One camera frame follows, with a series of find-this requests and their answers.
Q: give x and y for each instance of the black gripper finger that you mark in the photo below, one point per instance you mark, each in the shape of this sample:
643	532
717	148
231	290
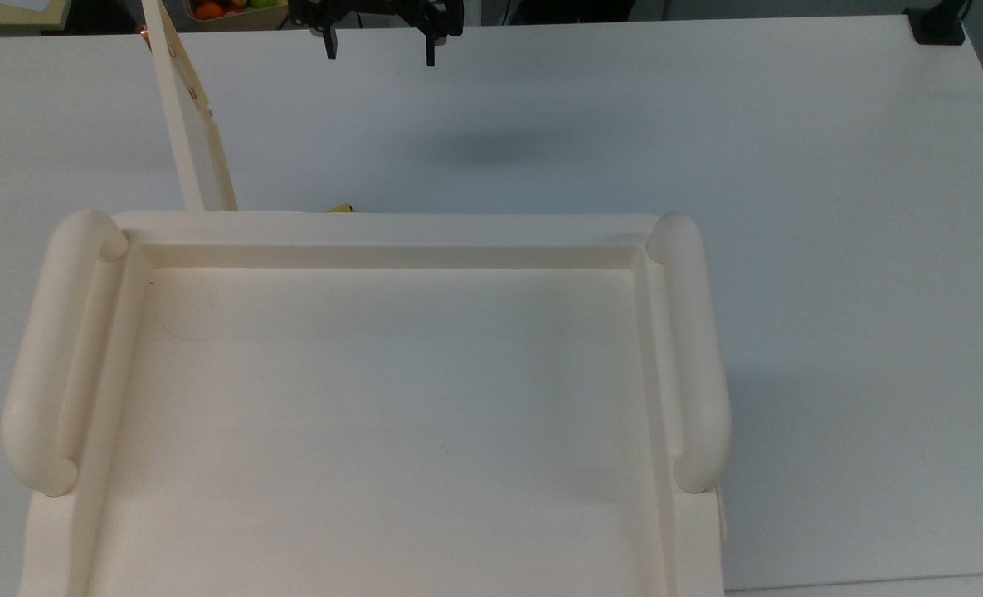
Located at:
331	46
430	50

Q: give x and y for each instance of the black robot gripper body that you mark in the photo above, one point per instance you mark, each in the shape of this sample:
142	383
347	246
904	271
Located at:
375	10

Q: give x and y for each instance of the cream cabinet door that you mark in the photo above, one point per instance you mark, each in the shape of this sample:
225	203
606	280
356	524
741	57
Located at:
192	124

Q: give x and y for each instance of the cream plastic cabinet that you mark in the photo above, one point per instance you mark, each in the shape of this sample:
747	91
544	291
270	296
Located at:
391	414

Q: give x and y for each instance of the bowl of toy fruit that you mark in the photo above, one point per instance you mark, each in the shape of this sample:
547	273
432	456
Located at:
234	12

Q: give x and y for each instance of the yellow toy banana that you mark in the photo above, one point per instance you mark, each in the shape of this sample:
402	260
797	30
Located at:
343	208

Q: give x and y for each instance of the tan wooden side table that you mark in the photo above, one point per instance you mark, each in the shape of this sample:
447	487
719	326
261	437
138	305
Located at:
10	12

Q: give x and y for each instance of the black table clamp mount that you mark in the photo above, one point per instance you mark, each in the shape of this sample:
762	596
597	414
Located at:
937	25

